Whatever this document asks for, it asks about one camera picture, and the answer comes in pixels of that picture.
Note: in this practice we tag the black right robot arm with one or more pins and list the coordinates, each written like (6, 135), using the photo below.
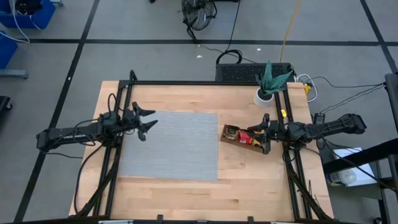
(335, 127)

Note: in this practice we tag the grey woven placemat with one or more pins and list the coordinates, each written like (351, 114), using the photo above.
(171, 149)

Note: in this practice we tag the black aluminium table frame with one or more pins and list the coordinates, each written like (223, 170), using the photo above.
(202, 83)

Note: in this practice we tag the snake plant in white pot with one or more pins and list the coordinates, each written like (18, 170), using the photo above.
(263, 99)

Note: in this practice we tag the wooden compartment organizer box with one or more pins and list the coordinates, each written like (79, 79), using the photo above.
(228, 140)

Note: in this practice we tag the grey cart base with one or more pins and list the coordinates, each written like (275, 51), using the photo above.
(14, 73)

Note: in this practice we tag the black power adapter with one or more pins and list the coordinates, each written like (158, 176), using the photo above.
(319, 118)

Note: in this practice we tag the white box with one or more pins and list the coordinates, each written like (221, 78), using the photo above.
(357, 177)

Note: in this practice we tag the black caster base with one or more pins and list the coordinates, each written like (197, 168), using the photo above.
(3, 104)

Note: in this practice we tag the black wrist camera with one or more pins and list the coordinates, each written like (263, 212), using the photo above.
(109, 119)
(295, 130)

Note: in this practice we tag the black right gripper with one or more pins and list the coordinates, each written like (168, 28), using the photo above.
(275, 132)

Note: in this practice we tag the red tea packet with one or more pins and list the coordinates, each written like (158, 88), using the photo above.
(245, 137)

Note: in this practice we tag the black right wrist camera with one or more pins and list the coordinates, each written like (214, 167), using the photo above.
(295, 130)

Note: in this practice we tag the black perforated computer case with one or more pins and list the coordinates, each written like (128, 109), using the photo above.
(236, 73)

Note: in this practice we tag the black floor fan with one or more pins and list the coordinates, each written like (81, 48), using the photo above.
(199, 12)

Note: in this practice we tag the yellow plug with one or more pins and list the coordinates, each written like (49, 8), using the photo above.
(307, 88)

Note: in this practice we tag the small yellow tag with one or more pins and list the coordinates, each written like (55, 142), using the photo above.
(283, 113)

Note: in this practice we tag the black stand beam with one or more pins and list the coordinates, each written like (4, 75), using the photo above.
(373, 152)

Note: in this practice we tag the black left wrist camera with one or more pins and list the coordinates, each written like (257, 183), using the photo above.
(109, 119)

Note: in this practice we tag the tan tea packet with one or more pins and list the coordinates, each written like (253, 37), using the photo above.
(231, 131)

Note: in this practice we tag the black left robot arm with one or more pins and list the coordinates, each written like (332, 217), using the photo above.
(71, 135)

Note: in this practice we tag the black stand post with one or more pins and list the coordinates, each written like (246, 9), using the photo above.
(392, 93)

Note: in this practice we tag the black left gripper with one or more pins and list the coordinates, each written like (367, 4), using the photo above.
(136, 123)

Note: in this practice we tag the blue plastic bin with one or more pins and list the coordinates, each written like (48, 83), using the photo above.
(46, 15)
(7, 49)

